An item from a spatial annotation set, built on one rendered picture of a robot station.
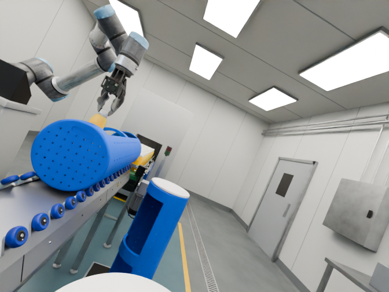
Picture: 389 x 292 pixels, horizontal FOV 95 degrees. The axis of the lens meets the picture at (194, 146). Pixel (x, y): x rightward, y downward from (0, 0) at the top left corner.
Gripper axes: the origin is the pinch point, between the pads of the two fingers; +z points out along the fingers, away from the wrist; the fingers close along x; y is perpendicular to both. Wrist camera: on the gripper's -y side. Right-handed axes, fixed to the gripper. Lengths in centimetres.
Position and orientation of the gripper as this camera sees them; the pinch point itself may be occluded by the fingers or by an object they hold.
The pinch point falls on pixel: (105, 111)
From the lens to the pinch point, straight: 91.3
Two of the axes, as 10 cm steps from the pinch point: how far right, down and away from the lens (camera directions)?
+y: 1.4, 0.3, -9.9
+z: -4.3, 9.0, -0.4
